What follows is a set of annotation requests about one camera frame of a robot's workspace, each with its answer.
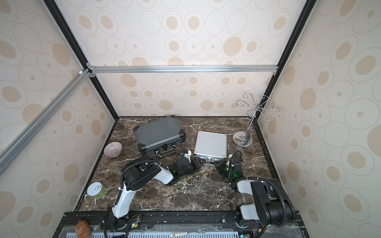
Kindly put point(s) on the dark grey poker case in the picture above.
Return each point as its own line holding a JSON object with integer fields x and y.
{"x": 159, "y": 135}

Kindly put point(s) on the brown bottle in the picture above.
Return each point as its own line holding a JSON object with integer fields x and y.
{"x": 82, "y": 229}

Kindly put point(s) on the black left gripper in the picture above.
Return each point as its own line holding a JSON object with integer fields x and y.
{"x": 197, "y": 164}

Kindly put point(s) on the pink patterned bowl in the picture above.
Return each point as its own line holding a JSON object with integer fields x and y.
{"x": 113, "y": 149}

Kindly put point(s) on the chrome hook stand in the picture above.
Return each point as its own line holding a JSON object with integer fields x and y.
{"x": 255, "y": 110}

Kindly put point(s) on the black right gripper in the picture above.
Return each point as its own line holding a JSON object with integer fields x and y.
{"x": 219, "y": 162}

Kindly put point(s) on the green tin can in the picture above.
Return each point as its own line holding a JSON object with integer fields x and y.
{"x": 97, "y": 190}

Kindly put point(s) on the silver fork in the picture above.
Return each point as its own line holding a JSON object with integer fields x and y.
{"x": 200, "y": 231}

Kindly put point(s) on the horizontal aluminium rail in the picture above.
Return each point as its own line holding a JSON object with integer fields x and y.
{"x": 184, "y": 69}

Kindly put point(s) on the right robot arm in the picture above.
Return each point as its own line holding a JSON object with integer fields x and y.
{"x": 271, "y": 204}

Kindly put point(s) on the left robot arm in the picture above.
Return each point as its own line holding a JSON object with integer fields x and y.
{"x": 142, "y": 170}

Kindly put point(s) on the silver aluminium poker case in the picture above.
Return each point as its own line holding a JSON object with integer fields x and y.
{"x": 211, "y": 146}

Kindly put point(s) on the diagonal aluminium rail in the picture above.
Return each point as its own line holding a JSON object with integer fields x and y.
{"x": 23, "y": 139}

